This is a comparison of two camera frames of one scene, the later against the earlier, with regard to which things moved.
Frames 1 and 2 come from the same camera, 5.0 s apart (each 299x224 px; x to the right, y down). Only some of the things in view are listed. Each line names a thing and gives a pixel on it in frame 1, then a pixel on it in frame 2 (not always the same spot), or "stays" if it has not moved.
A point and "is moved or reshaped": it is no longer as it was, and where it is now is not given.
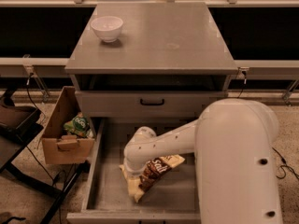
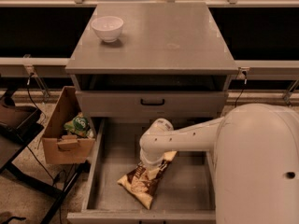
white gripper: (131, 169) -> (149, 161)
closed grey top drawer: (145, 104) stays
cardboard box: (59, 148) stays
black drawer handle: (152, 104) stays
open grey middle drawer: (172, 199) stays
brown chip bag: (137, 184) is moved or reshaped
